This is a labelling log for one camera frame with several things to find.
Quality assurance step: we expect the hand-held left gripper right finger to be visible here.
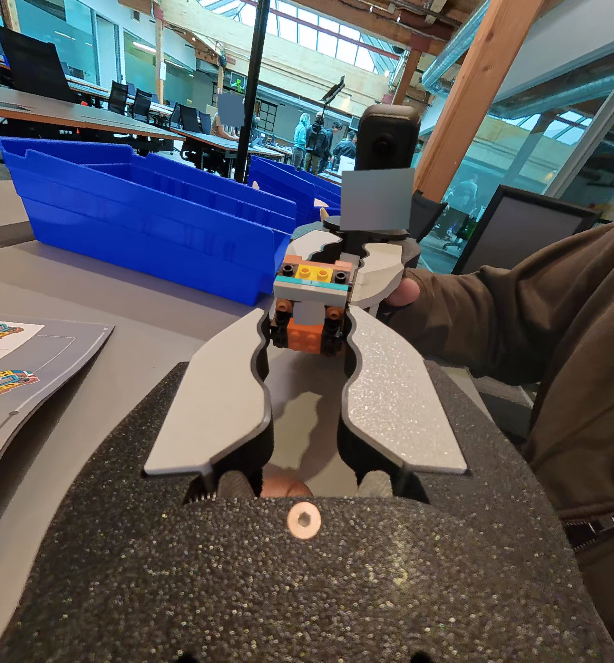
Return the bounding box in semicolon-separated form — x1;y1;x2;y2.
337;308;469;495

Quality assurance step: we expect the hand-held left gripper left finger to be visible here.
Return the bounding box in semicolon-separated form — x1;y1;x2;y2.
144;306;275;480

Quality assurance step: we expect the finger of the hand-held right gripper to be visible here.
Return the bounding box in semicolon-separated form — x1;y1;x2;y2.
349;239;407;307
290;228;339;262

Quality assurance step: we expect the multicoloured brick model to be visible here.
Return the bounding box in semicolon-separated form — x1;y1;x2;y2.
273;257;358;357

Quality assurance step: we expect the person's right forearm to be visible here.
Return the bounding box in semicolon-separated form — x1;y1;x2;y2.
408;212;614;394

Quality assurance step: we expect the grey desk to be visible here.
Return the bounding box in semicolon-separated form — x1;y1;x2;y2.
0;179;499;576

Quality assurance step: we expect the wood-edged desk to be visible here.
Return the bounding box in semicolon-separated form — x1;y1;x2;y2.
0;80;186;143

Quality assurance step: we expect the person's left hand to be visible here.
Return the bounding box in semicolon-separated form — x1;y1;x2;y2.
261;477;314;499

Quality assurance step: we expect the blue plastic bin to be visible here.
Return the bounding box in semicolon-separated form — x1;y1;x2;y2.
0;136;297;305
247;155;344;229

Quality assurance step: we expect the light panel on stand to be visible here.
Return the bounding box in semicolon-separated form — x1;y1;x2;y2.
320;75;347;127

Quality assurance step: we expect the black floor lamp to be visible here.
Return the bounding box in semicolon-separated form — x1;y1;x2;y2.
234;0;271;183

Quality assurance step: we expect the black monitor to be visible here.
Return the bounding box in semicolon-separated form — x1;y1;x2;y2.
0;22;76;103
451;185;603;275

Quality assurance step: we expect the grey instruction booklet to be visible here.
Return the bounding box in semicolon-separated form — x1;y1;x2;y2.
0;311;115;550

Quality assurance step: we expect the person's brown jacket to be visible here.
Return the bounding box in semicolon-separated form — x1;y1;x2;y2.
522;357;614;663

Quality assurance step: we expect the wooden post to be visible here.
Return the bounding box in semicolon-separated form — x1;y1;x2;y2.
413;0;551;203

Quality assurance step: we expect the silver ventilation duct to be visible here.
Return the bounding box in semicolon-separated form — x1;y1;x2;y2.
421;0;491;90

